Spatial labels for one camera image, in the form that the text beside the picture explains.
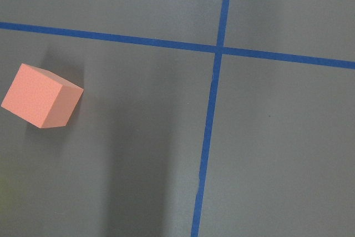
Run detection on orange foam cube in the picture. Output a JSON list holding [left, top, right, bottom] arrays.
[[1, 63, 84, 129]]

